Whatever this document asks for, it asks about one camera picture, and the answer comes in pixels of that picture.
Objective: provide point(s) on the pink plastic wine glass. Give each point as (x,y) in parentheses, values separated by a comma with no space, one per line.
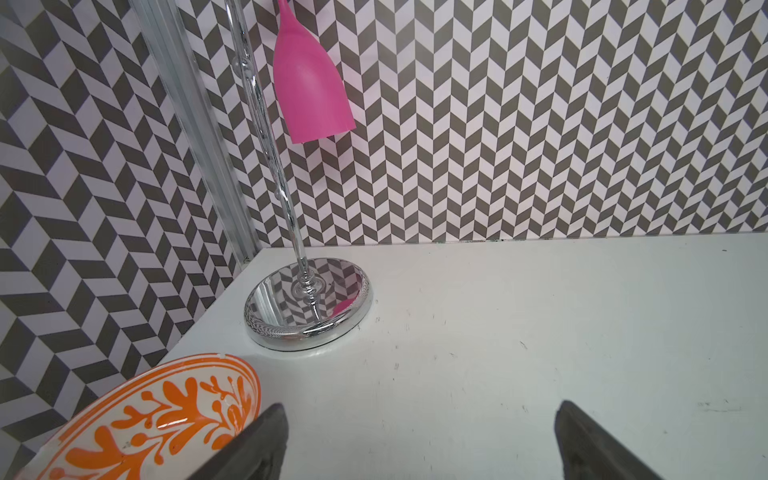
(309,89)

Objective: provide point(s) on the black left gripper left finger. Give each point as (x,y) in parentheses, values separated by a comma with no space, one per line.
(257,452)

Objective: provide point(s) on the aluminium corner post left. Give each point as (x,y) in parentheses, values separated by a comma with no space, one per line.
(162,26)

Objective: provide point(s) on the orange patterned ceramic bowl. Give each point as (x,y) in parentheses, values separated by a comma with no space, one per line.
(163,424)

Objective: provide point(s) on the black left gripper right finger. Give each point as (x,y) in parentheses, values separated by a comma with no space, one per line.
(588,451)

